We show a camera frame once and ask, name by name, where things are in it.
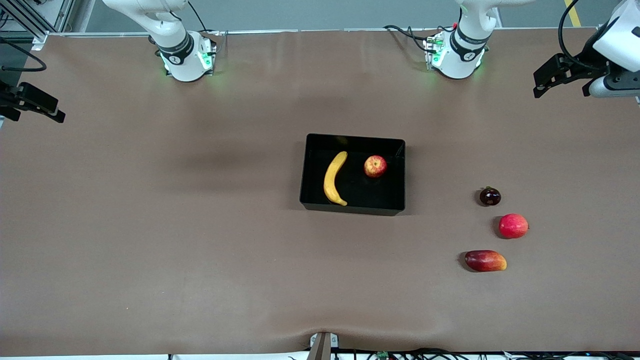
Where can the black plastic box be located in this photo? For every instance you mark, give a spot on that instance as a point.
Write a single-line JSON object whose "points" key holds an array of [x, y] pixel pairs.
{"points": [[380, 192]]}

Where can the red and yellow apple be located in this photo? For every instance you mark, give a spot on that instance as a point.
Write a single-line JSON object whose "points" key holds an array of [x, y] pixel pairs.
{"points": [[375, 166]]}

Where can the dark purple mangosteen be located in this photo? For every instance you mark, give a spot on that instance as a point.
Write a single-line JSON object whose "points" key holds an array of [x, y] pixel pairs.
{"points": [[490, 197]]}

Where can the red peach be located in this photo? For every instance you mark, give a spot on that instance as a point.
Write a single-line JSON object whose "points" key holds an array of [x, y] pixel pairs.
{"points": [[513, 226]]}

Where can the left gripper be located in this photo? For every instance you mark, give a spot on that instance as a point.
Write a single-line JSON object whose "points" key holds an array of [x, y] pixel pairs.
{"points": [[586, 69]]}

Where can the yellow banana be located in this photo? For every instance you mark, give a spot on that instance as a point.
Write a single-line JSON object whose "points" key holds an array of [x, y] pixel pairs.
{"points": [[334, 182]]}

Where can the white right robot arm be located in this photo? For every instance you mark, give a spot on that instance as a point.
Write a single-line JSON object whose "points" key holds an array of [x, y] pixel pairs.
{"points": [[182, 60]]}

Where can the red and yellow mango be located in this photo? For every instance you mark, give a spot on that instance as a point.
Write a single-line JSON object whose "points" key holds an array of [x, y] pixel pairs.
{"points": [[485, 261]]}

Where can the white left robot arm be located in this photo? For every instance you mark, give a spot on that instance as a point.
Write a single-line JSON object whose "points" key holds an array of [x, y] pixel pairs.
{"points": [[457, 55]]}

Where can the aluminium frame profile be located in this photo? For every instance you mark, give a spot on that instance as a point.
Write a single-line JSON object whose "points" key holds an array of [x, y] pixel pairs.
{"points": [[30, 20]]}

